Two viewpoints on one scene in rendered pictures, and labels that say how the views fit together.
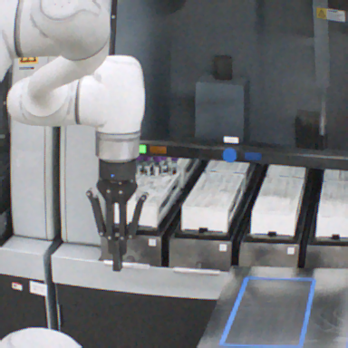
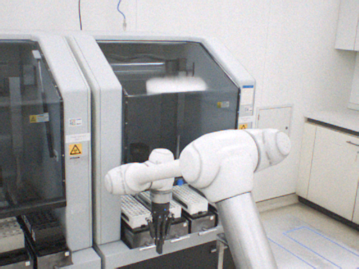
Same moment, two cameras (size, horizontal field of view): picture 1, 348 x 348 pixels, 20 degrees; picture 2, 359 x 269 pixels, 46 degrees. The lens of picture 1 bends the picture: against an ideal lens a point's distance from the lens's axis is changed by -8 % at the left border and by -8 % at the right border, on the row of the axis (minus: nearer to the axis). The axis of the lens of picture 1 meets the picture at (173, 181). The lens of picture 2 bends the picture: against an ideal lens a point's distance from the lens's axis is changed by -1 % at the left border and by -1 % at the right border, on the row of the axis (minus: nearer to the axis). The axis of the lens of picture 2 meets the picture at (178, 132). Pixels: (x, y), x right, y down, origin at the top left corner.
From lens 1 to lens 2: 142 cm
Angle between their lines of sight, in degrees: 41
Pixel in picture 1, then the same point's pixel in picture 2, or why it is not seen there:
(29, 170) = (79, 214)
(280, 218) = (202, 204)
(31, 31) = (265, 162)
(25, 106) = (131, 187)
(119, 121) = (170, 184)
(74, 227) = (105, 235)
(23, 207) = (75, 235)
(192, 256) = (172, 232)
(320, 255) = not seen: hidden behind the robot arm
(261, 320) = (279, 260)
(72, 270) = (117, 259)
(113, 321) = not seen: outside the picture
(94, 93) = not seen: hidden behind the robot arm
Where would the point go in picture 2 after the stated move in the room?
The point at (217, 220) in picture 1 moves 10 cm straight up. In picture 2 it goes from (177, 212) to (179, 193)
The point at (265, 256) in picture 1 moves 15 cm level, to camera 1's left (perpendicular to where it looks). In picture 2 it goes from (201, 223) to (177, 232)
